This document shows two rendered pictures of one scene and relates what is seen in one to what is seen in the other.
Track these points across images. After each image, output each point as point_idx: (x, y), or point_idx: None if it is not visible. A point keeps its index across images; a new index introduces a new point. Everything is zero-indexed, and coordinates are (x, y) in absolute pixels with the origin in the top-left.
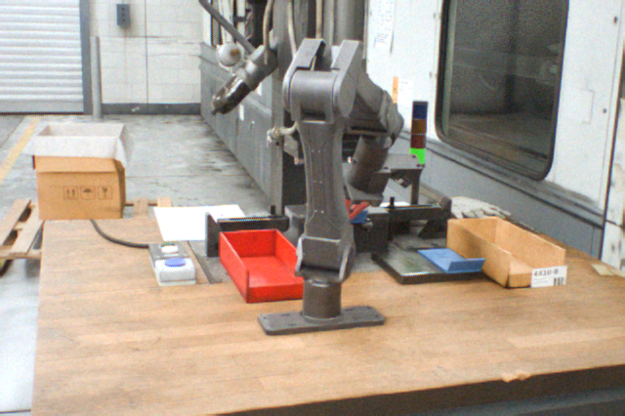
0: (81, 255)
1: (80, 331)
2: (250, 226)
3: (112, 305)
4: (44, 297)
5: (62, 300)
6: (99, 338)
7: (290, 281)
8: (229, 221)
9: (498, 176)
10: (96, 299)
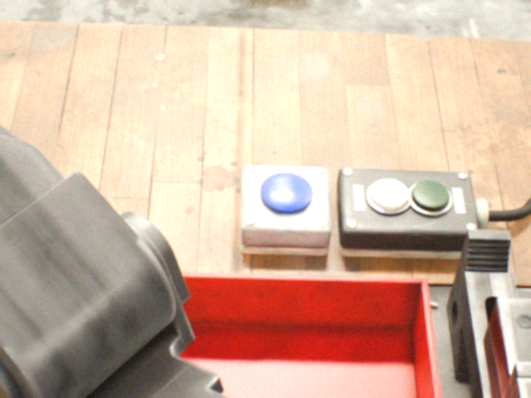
0: (491, 90)
1: (44, 66)
2: (472, 358)
3: (155, 112)
4: (233, 32)
5: (208, 53)
6: (2, 85)
7: None
8: (473, 296)
9: None
10: (197, 93)
